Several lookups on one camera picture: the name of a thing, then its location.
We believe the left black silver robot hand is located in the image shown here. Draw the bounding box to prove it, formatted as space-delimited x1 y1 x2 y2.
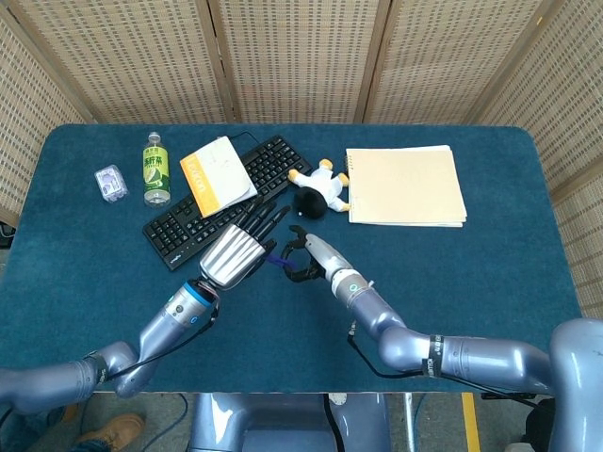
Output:
197 197 292 289

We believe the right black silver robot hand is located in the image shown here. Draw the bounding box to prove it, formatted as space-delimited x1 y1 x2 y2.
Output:
280 224 354 284

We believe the purple cylindrical handle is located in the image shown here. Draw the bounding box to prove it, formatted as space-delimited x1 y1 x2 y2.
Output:
264 252 302 274

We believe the black computer keyboard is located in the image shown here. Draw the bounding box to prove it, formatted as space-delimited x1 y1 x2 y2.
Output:
142 135 314 272

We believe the white black plush toy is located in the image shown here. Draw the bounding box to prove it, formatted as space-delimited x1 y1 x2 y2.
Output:
287 158 352 220

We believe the yellow white booklet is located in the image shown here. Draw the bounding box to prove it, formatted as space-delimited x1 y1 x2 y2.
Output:
179 136 259 219

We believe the cream spiral notebook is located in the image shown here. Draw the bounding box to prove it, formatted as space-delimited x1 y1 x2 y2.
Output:
345 144 469 229

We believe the green label tea bottle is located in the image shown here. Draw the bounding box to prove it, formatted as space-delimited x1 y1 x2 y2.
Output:
141 131 171 208

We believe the blue felt table mat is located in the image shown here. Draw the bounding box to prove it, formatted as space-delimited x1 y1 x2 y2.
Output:
0 122 585 395

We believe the small clear plastic box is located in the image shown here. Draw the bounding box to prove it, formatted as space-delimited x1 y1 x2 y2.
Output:
93 164 129 204

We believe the blue-grey robot torso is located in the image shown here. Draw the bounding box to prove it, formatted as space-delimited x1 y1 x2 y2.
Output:
187 393 392 452

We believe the metal table leg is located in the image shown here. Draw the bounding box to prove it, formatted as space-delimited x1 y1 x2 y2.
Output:
402 393 418 452

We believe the woven bamboo folding screen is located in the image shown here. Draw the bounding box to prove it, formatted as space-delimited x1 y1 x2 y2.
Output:
0 0 603 321

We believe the tan leather boot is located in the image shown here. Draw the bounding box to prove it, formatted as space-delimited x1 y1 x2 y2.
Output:
73 412 146 452

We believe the yellow floor tape strip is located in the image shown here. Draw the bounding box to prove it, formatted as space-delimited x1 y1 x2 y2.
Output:
461 393 481 452

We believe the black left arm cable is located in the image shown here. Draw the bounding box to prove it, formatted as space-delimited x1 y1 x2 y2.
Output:
106 300 221 379

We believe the thin black keyboard cable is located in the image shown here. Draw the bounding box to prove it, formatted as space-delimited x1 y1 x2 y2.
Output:
229 130 261 148

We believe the blue floor cable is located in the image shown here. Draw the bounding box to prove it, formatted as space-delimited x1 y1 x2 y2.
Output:
153 394 190 452

